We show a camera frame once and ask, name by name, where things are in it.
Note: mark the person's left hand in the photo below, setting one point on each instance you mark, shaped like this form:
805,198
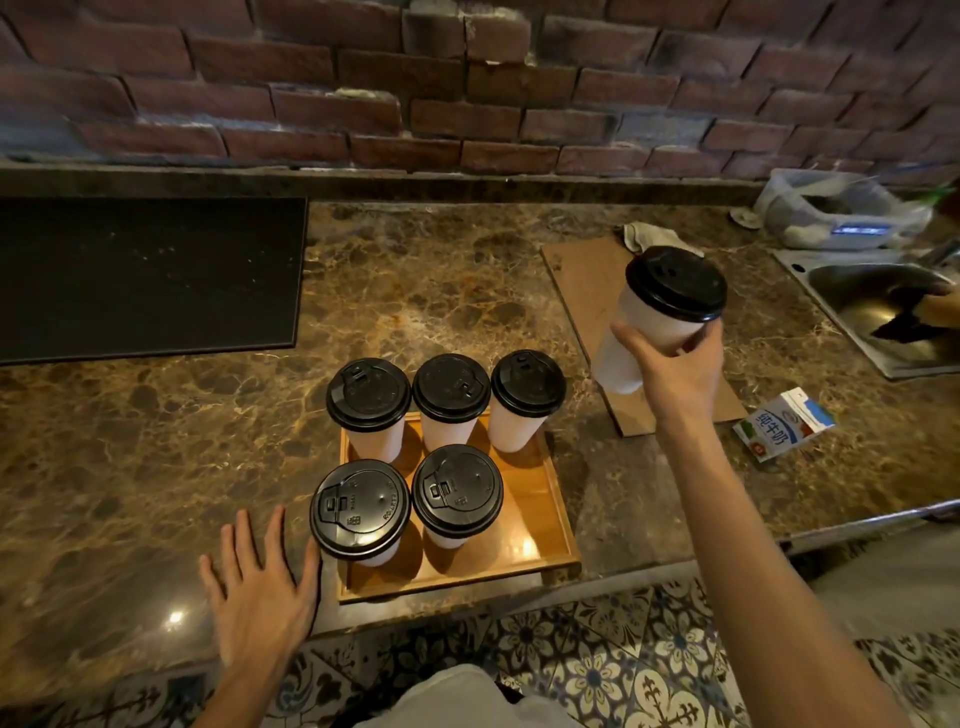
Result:
259,615

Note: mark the person's right hand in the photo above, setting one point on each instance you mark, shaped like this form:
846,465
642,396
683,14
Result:
675,382

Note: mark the white paper cup black lid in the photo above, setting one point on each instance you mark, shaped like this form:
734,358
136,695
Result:
360,510
528,382
675,281
451,386
457,490
367,394

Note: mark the square wooden tray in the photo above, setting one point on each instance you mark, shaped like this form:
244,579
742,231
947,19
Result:
540,525

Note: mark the person's right forearm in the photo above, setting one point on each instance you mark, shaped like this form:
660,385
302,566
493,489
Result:
765,585

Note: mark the person's light grey clothing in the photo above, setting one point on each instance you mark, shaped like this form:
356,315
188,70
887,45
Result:
465,701

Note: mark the white blue milk carton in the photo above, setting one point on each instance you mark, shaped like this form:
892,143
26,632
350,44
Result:
780,427

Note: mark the brown flat board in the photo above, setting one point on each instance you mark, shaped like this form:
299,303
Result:
585,285

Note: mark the crumpled beige rag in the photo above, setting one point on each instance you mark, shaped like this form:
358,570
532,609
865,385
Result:
649,236

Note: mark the small round pale sink plug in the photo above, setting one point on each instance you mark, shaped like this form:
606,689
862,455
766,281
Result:
746,218

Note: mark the steel sink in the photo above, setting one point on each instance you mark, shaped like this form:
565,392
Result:
847,300

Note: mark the clear plastic container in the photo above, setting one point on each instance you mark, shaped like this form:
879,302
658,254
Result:
832,210

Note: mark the dark cloth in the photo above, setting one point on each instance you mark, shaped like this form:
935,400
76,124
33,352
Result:
907,326

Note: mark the white drawer front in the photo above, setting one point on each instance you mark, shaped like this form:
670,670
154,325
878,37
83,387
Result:
877,529

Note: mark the white plastic bag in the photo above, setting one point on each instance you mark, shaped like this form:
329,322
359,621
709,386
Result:
892,585

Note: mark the black rubber mat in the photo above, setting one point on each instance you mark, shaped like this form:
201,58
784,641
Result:
142,277

